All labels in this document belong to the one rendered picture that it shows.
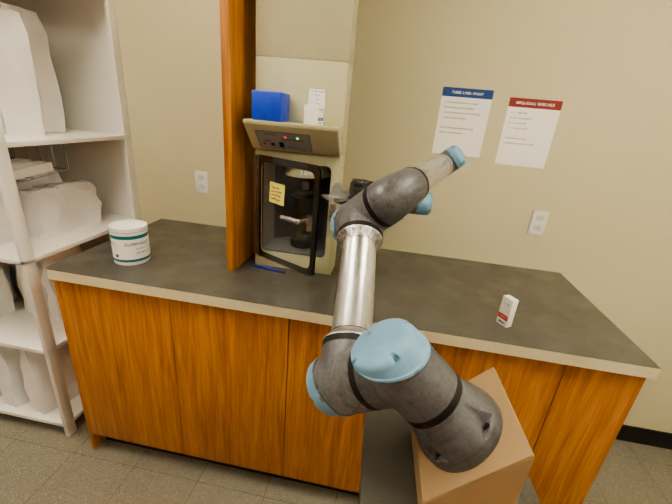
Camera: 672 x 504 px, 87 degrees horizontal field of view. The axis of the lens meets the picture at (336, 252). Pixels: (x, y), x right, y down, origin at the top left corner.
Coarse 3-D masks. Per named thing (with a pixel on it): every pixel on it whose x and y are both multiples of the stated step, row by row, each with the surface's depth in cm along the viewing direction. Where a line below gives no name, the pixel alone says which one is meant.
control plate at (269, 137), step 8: (264, 136) 120; (272, 136) 120; (280, 136) 119; (288, 136) 118; (296, 136) 118; (304, 136) 117; (264, 144) 124; (288, 144) 122; (296, 144) 121; (304, 144) 121; (312, 152) 124
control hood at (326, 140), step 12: (252, 120) 115; (252, 132) 120; (288, 132) 117; (300, 132) 116; (312, 132) 115; (324, 132) 114; (336, 132) 113; (252, 144) 126; (312, 144) 120; (324, 144) 119; (336, 144) 118; (336, 156) 124
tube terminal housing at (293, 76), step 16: (256, 64) 120; (272, 64) 119; (288, 64) 118; (304, 64) 117; (320, 64) 117; (336, 64) 116; (256, 80) 122; (272, 80) 121; (288, 80) 120; (304, 80) 119; (320, 80) 118; (336, 80) 118; (304, 96) 121; (336, 96) 119; (336, 112) 121; (304, 160) 129; (320, 160) 128; (336, 160) 127; (336, 176) 129; (336, 208) 134; (256, 256) 146; (320, 272) 143
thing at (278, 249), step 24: (264, 168) 129; (288, 168) 122; (312, 168) 115; (264, 192) 132; (288, 192) 124; (312, 192) 118; (264, 216) 135; (312, 216) 120; (264, 240) 138; (288, 240) 130; (312, 240) 123; (288, 264) 134; (312, 264) 126
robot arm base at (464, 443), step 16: (464, 384) 58; (464, 400) 55; (480, 400) 57; (448, 416) 54; (464, 416) 54; (480, 416) 56; (496, 416) 56; (416, 432) 58; (432, 432) 55; (448, 432) 54; (464, 432) 54; (480, 432) 54; (496, 432) 55; (432, 448) 58; (448, 448) 55; (464, 448) 54; (480, 448) 54; (448, 464) 55; (464, 464) 54
